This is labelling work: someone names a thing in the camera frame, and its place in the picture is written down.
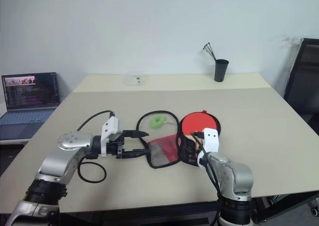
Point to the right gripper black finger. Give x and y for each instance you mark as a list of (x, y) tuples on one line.
[(180, 146), (192, 141)]

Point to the black cup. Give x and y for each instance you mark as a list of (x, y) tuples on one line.
[(221, 70)]

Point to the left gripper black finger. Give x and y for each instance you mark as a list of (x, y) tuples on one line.
[(135, 134), (135, 153)]

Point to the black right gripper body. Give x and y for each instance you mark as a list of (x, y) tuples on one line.
[(193, 157)]

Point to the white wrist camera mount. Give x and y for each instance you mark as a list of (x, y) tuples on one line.
[(111, 126), (211, 140)]

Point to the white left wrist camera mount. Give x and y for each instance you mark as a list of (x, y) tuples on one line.
[(111, 126)]

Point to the black office chair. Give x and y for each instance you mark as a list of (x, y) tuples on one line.
[(302, 83)]

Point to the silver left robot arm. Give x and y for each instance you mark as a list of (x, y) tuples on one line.
[(62, 158)]

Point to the open blue laptop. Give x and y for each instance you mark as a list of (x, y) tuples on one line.
[(27, 98)]

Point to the clear plastic box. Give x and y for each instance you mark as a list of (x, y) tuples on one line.
[(135, 79)]

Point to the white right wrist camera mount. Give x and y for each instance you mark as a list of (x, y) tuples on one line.
[(211, 140)]

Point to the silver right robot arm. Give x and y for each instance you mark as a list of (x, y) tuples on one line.
[(231, 173)]

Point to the red table tennis paddle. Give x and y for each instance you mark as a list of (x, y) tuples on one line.
[(199, 122)]

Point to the thin black sticks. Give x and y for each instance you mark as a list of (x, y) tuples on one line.
[(210, 51)]

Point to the black table leg frame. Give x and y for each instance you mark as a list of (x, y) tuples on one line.
[(286, 203)]

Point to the black and red paddle case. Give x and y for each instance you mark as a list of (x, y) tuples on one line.
[(162, 151)]

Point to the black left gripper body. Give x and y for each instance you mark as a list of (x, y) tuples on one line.
[(115, 147)]

